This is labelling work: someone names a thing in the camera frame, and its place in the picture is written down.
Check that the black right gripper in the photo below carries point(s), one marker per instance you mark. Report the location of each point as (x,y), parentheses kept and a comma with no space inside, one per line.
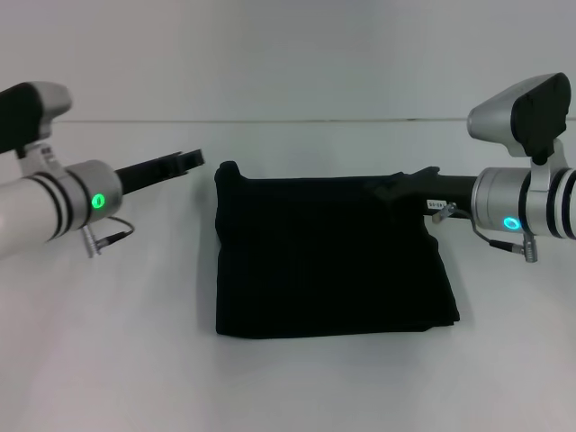
(441,191)

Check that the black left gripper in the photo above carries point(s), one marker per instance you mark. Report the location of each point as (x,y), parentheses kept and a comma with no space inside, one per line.
(144,173)

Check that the black shirt with FREE print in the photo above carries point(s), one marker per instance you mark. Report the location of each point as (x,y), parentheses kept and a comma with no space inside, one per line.
(328,261)

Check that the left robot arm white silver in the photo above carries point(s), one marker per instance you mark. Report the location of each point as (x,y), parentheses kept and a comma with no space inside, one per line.
(54,207)

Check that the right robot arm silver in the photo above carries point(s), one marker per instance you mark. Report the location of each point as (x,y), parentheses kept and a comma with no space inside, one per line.
(526,202)

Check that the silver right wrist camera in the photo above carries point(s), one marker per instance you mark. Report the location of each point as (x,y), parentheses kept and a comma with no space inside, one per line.
(522,112)

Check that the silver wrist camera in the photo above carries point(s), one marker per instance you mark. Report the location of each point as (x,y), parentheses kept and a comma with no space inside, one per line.
(27,112)
(522,112)

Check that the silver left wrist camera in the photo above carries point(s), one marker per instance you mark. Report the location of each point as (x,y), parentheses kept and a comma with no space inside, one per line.
(27,112)

